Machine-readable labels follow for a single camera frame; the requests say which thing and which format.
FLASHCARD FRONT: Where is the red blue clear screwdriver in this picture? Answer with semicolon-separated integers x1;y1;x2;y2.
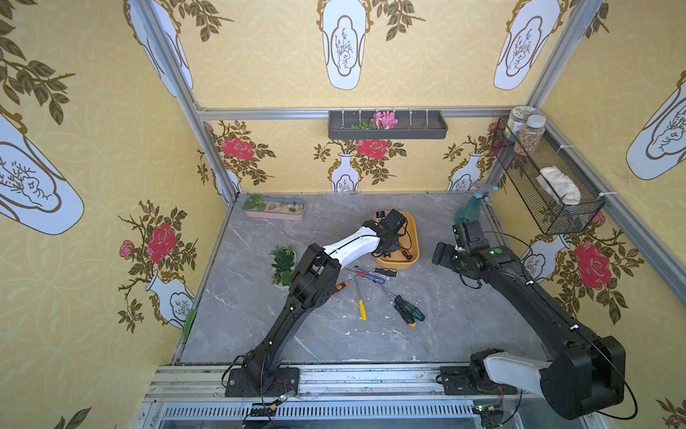
347;267;386;284

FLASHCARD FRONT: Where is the orange black stubby screwdriver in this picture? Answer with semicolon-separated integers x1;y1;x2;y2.
330;281;349;297

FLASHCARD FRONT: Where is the green black handle screwdriver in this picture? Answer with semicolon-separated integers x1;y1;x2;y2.
399;295;425;322

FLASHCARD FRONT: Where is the yellow handle screwdriver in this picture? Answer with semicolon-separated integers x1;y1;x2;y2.
355;276;368;322

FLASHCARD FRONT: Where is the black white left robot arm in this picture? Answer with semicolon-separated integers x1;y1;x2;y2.
241;209;408;385

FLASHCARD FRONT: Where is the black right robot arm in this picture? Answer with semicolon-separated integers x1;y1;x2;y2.
432;221;633;420

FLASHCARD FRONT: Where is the yellow plastic storage box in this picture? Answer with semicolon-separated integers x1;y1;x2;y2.
375;212;420;270

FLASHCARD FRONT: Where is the small black yellow screwdriver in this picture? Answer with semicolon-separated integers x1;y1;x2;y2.
356;266;398;277

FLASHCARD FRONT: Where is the teal plastic spray bottle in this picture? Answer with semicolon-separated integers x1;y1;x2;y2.
454;184;499;225

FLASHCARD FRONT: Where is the pink artificial flower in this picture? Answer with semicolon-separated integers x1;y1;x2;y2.
371;111;398;130

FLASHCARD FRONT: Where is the green artificial succulent plant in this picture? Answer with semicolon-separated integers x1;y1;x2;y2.
270;246;296;290

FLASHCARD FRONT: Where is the beige crumpled cloth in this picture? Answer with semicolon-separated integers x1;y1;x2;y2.
537;166;582;206

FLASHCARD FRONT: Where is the glass jar with beans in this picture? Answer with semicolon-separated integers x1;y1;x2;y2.
514;114;547;156

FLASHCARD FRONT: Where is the pink miniature landscape tray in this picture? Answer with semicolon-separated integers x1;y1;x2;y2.
242;194;305;221

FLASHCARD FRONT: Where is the glass jar white lid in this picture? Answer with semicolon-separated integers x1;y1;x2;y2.
503;105;540;141

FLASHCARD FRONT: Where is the black wire wall basket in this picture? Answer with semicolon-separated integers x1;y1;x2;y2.
491;117;606;235

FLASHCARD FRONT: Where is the dark grey wall shelf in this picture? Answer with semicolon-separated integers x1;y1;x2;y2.
328;109;448;140

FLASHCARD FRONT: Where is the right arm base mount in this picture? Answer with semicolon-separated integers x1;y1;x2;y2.
436;349;518;396

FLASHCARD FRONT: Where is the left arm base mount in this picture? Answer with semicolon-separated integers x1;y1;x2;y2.
225;366;300;398

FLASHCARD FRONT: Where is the aluminium frame rail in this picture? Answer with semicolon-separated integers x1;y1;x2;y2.
125;1;237;207

